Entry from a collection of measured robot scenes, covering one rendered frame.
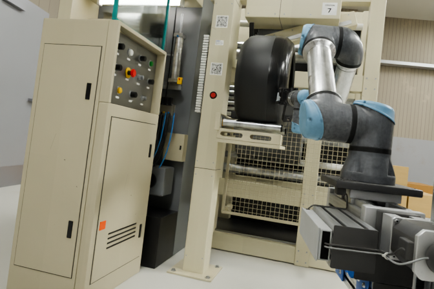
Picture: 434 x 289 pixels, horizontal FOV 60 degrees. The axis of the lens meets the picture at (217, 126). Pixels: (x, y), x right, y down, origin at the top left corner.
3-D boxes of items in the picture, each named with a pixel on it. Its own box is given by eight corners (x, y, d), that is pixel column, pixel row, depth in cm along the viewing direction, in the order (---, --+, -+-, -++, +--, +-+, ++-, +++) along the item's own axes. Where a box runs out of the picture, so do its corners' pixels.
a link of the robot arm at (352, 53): (371, 24, 139) (338, 123, 171) (341, 21, 140) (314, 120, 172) (376, 38, 130) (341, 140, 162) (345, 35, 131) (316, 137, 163)
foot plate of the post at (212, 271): (166, 272, 215) (166, 268, 215) (182, 260, 241) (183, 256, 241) (210, 282, 208) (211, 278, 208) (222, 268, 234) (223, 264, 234)
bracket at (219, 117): (214, 129, 210) (216, 112, 210) (229, 133, 248) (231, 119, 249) (219, 130, 209) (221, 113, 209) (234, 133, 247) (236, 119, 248)
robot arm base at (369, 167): (403, 187, 101) (407, 151, 101) (347, 180, 102) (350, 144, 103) (384, 182, 116) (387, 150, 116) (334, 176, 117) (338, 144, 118)
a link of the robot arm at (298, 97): (299, 108, 159) (301, 88, 159) (289, 107, 170) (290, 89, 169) (316, 109, 161) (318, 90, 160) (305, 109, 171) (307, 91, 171)
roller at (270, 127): (221, 128, 215) (220, 122, 212) (223, 121, 218) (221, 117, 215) (281, 134, 206) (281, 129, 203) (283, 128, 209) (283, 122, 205)
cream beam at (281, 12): (244, 16, 248) (247, -6, 249) (250, 29, 273) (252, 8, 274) (340, 19, 232) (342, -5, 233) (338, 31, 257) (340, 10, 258)
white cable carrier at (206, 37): (194, 111, 226) (203, 34, 229) (197, 112, 231) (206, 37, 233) (201, 112, 225) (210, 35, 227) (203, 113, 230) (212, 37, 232)
